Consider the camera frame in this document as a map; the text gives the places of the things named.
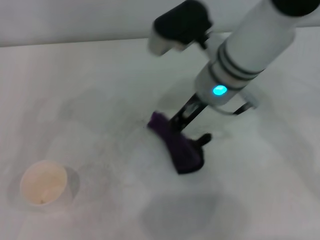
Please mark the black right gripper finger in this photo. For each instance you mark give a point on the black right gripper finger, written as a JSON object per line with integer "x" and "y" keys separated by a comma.
{"x": 241, "y": 109}
{"x": 186, "y": 113}

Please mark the purple rag with black loop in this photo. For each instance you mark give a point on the purple rag with black loop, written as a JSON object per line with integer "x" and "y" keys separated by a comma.
{"x": 178, "y": 147}

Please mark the white paper cup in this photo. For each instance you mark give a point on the white paper cup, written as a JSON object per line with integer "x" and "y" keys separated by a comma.
{"x": 42, "y": 182}

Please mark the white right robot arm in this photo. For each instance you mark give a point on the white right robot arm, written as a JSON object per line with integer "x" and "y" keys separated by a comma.
{"x": 247, "y": 47}

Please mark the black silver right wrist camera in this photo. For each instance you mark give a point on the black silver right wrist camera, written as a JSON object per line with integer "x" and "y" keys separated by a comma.
{"x": 181, "y": 25}

